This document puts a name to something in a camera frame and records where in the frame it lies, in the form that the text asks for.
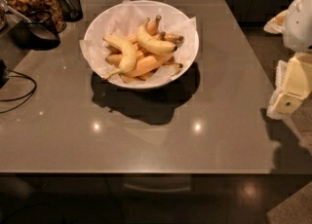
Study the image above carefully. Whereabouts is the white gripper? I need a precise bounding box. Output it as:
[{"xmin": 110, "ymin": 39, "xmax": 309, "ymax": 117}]
[{"xmin": 267, "ymin": 0, "xmax": 312, "ymax": 120}]

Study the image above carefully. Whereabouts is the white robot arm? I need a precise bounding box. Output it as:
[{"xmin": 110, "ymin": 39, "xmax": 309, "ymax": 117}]
[{"xmin": 264, "ymin": 0, "xmax": 312, "ymax": 120}]

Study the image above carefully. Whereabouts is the white bowl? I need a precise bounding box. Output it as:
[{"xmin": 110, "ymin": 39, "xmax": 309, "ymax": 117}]
[{"xmin": 80, "ymin": 0, "xmax": 199, "ymax": 91}]

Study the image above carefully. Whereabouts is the bottom right brownish banana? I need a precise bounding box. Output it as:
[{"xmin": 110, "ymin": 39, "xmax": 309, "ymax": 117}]
[{"xmin": 163, "ymin": 62, "xmax": 183, "ymax": 75}]

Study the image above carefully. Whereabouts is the banana with dark tip right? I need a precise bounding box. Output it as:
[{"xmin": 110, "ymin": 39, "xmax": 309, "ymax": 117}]
[{"xmin": 157, "ymin": 32, "xmax": 184, "ymax": 44}]

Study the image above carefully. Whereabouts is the long orange-yellow banana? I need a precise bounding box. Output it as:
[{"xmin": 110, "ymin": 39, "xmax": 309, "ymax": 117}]
[{"xmin": 125, "ymin": 55, "xmax": 172, "ymax": 77}]

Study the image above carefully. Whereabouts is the upright banana behind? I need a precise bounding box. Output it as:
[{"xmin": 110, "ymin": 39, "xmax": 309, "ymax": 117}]
[{"xmin": 146, "ymin": 15, "xmax": 162, "ymax": 35}]

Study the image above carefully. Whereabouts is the left curved yellow banana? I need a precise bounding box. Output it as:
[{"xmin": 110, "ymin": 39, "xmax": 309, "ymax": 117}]
[{"xmin": 103, "ymin": 35, "xmax": 137, "ymax": 80}]

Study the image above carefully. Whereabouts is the black mesh pen holder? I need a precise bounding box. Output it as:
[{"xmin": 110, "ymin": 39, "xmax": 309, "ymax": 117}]
[{"xmin": 58, "ymin": 0, "xmax": 83, "ymax": 22}]

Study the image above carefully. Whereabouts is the black mesh cup front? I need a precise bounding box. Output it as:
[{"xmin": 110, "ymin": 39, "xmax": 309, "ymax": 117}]
[{"xmin": 11, "ymin": 11, "xmax": 60, "ymax": 51}]

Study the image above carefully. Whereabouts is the black cable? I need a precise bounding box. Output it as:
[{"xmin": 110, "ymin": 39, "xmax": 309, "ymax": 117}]
[{"xmin": 0, "ymin": 67, "xmax": 38, "ymax": 115}]

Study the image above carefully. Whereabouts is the metal spoon handle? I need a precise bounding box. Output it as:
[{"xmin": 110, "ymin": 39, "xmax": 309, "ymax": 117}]
[{"xmin": 0, "ymin": 0, "xmax": 32, "ymax": 23}]

